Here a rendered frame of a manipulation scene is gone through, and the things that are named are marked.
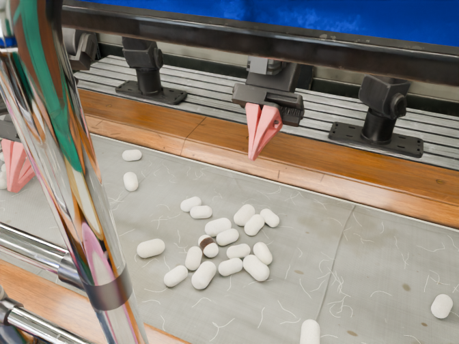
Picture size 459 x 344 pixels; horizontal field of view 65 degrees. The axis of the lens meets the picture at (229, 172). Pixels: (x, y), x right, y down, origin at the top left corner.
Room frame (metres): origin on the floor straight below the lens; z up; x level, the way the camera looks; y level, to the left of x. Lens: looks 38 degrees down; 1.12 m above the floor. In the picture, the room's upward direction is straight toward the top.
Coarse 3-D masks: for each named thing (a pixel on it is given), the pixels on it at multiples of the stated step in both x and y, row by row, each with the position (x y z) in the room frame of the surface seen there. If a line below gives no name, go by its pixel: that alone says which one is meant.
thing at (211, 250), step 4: (204, 236) 0.32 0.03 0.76; (208, 236) 0.32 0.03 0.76; (200, 240) 0.32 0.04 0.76; (212, 244) 0.31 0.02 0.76; (216, 244) 0.31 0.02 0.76; (204, 248) 0.30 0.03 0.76; (208, 248) 0.30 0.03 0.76; (212, 248) 0.30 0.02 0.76; (216, 248) 0.30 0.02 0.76; (204, 252) 0.30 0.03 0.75; (208, 252) 0.30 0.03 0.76; (212, 252) 0.30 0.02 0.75; (216, 252) 0.30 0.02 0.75; (208, 256) 0.30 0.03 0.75; (212, 256) 0.30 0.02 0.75
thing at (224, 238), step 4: (224, 232) 0.33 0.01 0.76; (228, 232) 0.33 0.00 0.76; (232, 232) 0.33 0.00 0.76; (236, 232) 0.33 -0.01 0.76; (220, 236) 0.32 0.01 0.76; (224, 236) 0.32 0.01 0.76; (228, 236) 0.32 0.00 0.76; (232, 236) 0.32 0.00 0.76; (236, 236) 0.33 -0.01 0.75; (220, 240) 0.32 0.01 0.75; (224, 240) 0.32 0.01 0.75; (228, 240) 0.32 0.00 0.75; (232, 240) 0.32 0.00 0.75; (220, 244) 0.32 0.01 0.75; (224, 244) 0.32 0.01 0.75
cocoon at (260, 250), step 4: (256, 244) 0.31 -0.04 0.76; (260, 244) 0.31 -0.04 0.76; (264, 244) 0.31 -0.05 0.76; (256, 248) 0.30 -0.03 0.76; (260, 248) 0.30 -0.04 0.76; (264, 248) 0.30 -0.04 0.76; (256, 252) 0.30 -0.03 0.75; (260, 252) 0.30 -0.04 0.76; (264, 252) 0.30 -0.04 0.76; (268, 252) 0.30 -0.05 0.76; (256, 256) 0.30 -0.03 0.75; (260, 256) 0.29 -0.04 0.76; (264, 256) 0.29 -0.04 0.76; (268, 256) 0.29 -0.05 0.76; (272, 256) 0.29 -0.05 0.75; (264, 260) 0.29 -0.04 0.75; (268, 260) 0.29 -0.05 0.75
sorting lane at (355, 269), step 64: (0, 192) 0.43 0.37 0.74; (128, 192) 0.43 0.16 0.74; (192, 192) 0.43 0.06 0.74; (256, 192) 0.43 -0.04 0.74; (0, 256) 0.30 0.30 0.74; (128, 256) 0.30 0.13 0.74; (320, 256) 0.30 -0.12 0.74; (384, 256) 0.30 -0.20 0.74; (448, 256) 0.30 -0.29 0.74; (192, 320) 0.21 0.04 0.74; (256, 320) 0.21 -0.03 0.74; (320, 320) 0.21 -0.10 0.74; (384, 320) 0.21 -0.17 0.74; (448, 320) 0.21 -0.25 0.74
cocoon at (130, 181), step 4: (128, 172) 0.46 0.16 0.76; (132, 172) 0.46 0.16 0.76; (124, 176) 0.45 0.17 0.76; (128, 176) 0.45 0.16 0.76; (132, 176) 0.45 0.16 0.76; (136, 176) 0.45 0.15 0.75; (124, 180) 0.44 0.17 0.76; (128, 180) 0.44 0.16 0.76; (132, 180) 0.44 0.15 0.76; (136, 180) 0.44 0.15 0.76; (124, 184) 0.43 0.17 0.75; (128, 184) 0.43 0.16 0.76; (132, 184) 0.43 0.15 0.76; (136, 184) 0.43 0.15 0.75; (128, 188) 0.43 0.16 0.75; (132, 188) 0.43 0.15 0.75; (136, 188) 0.43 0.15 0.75
